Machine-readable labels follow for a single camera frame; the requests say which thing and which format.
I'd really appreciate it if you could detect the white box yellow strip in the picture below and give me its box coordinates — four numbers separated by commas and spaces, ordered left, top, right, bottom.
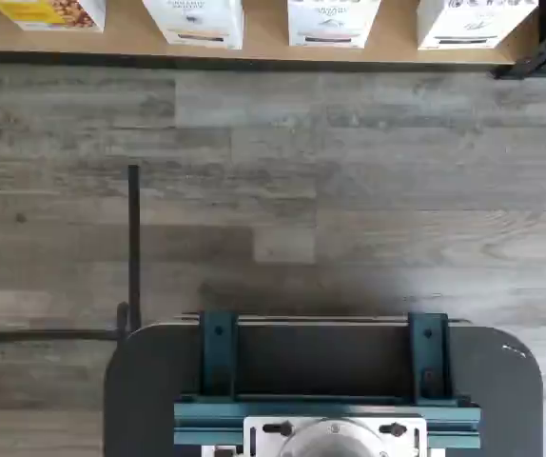
142, 0, 244, 50

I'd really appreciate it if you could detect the wooden low shelf board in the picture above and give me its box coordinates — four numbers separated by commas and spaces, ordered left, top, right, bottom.
0, 0, 540, 66

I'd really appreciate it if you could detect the black low shelf beam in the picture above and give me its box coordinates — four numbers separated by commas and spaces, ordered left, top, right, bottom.
0, 50, 517, 73

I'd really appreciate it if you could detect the white box pink strip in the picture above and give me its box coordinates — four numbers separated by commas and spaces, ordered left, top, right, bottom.
286, 0, 382, 50

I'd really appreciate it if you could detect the white box black strip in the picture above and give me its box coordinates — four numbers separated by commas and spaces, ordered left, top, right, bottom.
417, 0, 540, 50

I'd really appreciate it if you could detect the purely elizabeth yellow granola box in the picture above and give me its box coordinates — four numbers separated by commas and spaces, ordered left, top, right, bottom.
0, 0, 106, 35

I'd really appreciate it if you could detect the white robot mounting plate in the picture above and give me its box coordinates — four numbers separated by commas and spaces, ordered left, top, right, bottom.
243, 414, 429, 457

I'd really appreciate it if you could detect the teal metal base frame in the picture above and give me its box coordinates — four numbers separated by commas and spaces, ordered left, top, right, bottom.
173, 311, 481, 457

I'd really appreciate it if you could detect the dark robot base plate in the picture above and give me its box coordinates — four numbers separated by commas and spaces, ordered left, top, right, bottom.
104, 318, 545, 457

